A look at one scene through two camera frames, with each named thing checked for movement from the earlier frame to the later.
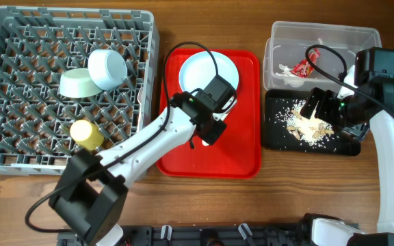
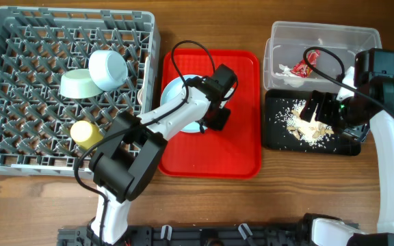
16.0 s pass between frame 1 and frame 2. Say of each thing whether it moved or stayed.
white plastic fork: moved
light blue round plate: moved
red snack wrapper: stayed
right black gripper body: stayed
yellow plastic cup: stayed
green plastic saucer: stayed
